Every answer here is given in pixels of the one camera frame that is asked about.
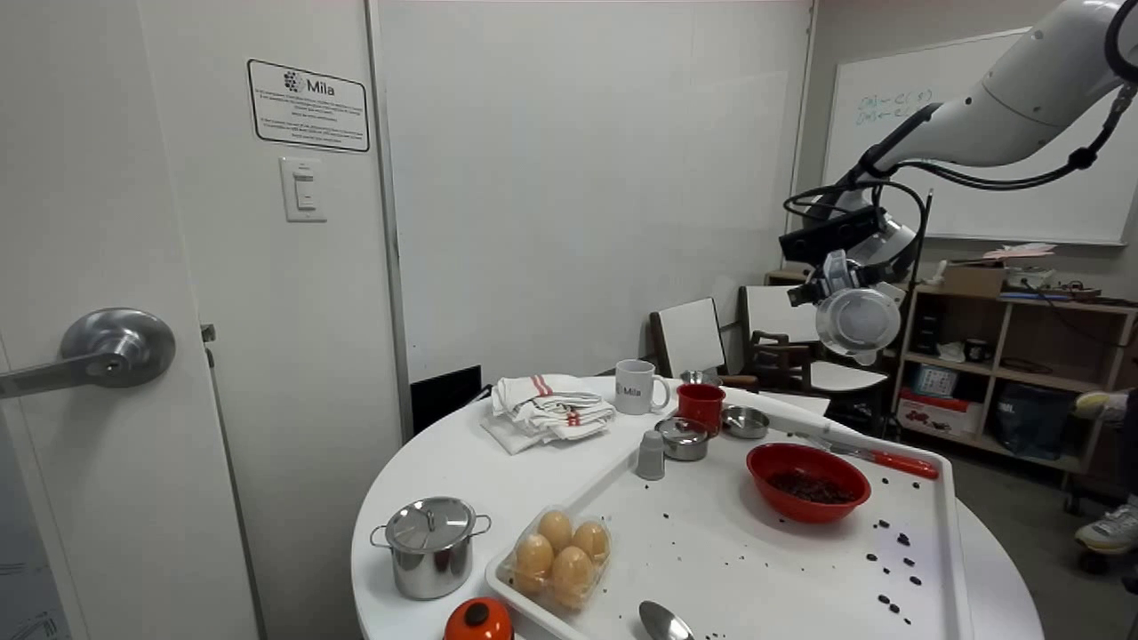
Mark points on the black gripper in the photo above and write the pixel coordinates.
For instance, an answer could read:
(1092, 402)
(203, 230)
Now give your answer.
(829, 237)

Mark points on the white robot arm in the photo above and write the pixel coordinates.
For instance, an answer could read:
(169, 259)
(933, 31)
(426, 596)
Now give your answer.
(1032, 93)

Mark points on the red bowl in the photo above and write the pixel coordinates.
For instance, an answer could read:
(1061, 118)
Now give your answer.
(783, 499)

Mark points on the thin black pole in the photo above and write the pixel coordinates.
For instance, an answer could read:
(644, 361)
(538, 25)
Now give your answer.
(920, 279)

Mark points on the white flat board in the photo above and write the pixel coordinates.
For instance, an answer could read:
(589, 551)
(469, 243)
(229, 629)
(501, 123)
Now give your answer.
(848, 377)

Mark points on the cardboard box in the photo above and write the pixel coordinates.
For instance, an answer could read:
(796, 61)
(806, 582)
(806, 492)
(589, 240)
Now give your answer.
(972, 279)

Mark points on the white leaning panel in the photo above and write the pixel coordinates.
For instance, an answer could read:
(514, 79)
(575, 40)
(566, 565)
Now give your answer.
(691, 340)

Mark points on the small round steel dish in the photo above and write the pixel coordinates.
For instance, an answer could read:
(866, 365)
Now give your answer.
(746, 424)

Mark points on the red and white box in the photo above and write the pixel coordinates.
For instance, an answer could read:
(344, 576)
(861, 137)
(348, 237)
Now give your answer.
(938, 413)

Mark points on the red mug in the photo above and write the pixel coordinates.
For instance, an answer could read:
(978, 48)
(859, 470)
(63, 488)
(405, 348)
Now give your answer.
(701, 407)

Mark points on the large coffee bean heap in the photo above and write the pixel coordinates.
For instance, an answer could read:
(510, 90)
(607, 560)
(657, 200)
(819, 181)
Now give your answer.
(811, 483)

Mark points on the small lidded steel pot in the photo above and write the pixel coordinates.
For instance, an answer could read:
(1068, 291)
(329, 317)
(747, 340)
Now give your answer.
(682, 442)

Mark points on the white mug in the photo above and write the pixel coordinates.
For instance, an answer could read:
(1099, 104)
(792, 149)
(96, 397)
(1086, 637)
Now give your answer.
(633, 384)

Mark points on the wooden shelf unit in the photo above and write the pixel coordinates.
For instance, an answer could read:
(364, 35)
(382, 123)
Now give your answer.
(1042, 307)

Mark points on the whiteboard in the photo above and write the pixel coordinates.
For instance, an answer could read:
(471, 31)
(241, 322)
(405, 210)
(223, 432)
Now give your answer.
(1042, 214)

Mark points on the white towel with red stripe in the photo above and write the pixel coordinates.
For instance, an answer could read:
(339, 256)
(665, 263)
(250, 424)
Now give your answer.
(538, 409)

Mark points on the white sneaker with black logo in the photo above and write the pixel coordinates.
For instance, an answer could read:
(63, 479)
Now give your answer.
(1106, 531)

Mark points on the packet of bread rolls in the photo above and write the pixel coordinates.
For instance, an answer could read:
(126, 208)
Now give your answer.
(560, 554)

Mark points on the black box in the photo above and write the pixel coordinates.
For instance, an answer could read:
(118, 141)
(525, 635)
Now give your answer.
(447, 397)

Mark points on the small metal pot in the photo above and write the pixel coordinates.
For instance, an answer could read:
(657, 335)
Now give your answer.
(429, 551)

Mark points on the white light switch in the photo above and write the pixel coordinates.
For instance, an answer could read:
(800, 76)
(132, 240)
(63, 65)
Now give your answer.
(303, 188)

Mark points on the white wall sign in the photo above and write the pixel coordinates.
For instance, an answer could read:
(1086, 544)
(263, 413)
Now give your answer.
(307, 104)

